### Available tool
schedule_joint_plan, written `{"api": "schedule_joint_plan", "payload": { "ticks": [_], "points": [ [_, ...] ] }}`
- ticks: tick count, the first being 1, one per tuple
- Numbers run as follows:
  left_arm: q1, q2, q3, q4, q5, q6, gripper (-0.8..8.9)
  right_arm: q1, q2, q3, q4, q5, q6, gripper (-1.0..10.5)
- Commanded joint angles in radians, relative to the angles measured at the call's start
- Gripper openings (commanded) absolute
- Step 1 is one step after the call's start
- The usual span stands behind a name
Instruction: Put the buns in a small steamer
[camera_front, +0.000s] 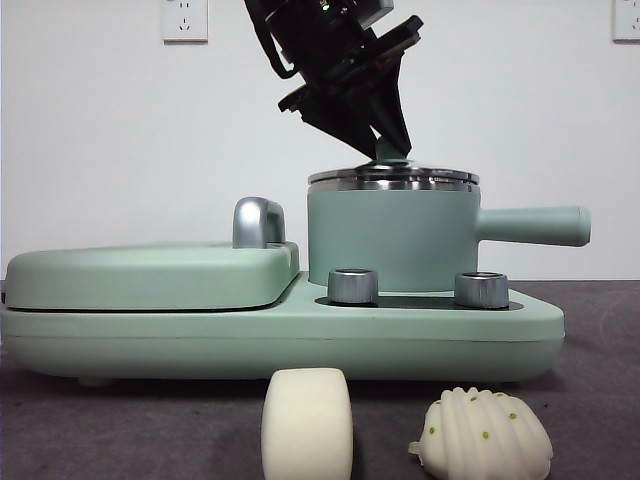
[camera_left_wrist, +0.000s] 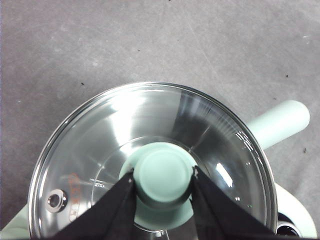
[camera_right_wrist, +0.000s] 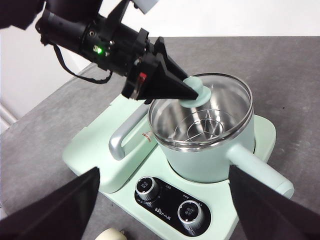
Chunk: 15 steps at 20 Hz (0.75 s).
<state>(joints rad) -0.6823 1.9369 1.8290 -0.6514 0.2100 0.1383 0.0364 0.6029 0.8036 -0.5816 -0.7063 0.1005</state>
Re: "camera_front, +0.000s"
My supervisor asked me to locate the glass pot lid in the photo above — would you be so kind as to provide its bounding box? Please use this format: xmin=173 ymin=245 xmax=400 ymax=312
xmin=307 ymin=137 xmax=481 ymax=190

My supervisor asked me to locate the green breakfast machine base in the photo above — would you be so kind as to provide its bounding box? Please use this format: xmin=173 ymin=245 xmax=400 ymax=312
xmin=0 ymin=269 xmax=567 ymax=389

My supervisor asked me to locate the white rectangular steamed bun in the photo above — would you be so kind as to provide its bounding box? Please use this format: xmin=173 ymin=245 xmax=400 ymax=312
xmin=260 ymin=367 xmax=355 ymax=480

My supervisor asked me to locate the white wall socket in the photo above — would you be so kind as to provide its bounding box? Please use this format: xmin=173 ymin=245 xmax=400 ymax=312
xmin=612 ymin=0 xmax=640 ymax=42
xmin=160 ymin=0 xmax=209 ymax=43

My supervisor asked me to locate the green pot with long handle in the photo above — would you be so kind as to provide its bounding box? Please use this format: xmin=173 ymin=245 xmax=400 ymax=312
xmin=305 ymin=182 xmax=593 ymax=296

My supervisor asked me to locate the silver control knob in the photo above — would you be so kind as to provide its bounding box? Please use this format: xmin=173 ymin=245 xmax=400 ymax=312
xmin=454 ymin=271 xmax=510 ymax=309
xmin=327 ymin=268 xmax=380 ymax=306

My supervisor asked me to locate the white shell-shaped bun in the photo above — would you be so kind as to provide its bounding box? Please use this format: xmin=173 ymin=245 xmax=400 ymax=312
xmin=407 ymin=387 xmax=555 ymax=480

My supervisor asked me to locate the green griddle cover, silver handle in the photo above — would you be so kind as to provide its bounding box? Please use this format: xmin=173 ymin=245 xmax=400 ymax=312
xmin=4 ymin=197 xmax=301 ymax=311

